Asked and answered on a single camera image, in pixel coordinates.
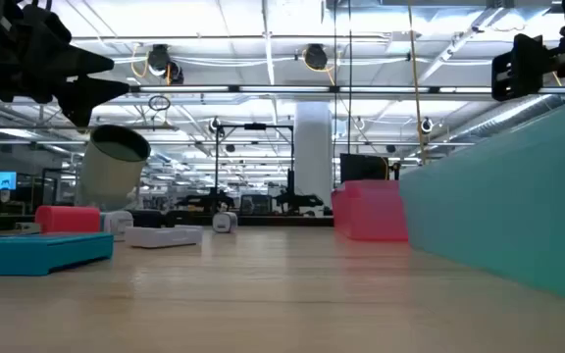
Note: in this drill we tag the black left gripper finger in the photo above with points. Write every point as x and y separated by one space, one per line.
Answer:
81 64
86 93

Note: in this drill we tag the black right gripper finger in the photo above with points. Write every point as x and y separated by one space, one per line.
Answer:
520 68

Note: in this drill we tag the red rounded box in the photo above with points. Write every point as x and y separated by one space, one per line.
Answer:
66 219

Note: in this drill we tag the white and teal tape roll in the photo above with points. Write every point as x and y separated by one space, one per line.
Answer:
118 223

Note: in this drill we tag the small black box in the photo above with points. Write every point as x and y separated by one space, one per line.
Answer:
147 219

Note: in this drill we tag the white case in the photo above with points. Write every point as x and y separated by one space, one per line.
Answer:
162 237

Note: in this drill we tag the teal box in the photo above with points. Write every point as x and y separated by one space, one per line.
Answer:
37 255

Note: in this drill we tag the white and blue tape roll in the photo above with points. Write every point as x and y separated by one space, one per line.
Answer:
224 222

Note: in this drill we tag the black background robot arm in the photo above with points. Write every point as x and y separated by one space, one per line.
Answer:
209 201
292 198

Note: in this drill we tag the white cylindrical cup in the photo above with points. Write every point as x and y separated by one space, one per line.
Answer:
108 176

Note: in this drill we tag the small black ceiling reel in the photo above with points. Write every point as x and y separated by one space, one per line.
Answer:
426 125
215 125

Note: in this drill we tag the teal translucent plastic bin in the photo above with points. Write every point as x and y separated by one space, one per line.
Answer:
508 206

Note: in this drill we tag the black monitor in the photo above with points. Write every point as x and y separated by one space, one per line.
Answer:
361 169

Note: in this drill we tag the long ceiling light strip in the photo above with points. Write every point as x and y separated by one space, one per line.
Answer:
282 89

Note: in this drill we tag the red translucent plastic bin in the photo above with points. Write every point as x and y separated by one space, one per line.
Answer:
371 211

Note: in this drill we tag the white building column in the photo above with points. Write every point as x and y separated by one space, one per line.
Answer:
313 157

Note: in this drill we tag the silver ventilation duct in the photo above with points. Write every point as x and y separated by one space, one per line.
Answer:
508 117

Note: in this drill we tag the black background rig frame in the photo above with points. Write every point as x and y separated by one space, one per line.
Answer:
255 126

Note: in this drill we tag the black aluminium table frame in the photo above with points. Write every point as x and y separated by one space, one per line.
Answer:
272 220

